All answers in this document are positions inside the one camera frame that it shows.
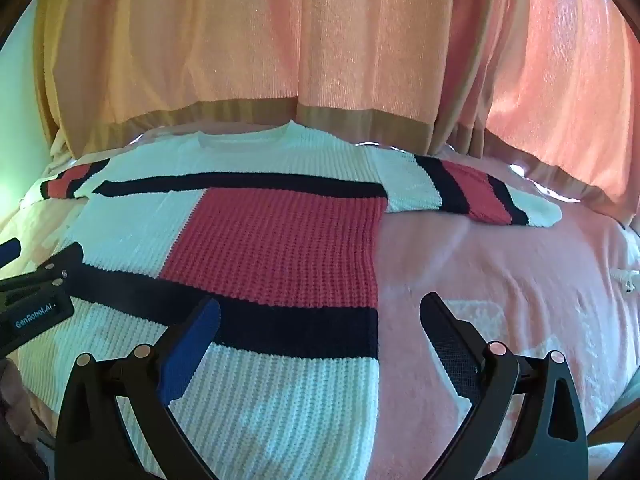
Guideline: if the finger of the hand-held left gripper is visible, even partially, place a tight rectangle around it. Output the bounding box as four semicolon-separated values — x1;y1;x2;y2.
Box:
0;239;22;268
0;243;84;311

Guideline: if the pink patterned blanket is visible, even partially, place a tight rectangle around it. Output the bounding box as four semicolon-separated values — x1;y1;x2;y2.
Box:
0;125;640;480

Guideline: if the white red black knit sweater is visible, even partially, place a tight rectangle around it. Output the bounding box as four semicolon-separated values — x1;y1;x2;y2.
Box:
39;120;562;480

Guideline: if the small white object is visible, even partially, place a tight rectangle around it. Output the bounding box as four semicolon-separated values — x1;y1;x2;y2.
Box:
612;268;640;294

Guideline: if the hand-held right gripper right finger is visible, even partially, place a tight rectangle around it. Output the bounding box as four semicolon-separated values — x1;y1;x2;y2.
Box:
420;292;590;480

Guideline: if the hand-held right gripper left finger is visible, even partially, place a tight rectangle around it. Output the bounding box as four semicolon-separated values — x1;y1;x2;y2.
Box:
54;297;223;480

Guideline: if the orange curtain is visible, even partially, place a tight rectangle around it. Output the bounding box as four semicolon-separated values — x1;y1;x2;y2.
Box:
425;0;640;221
32;0;443;158

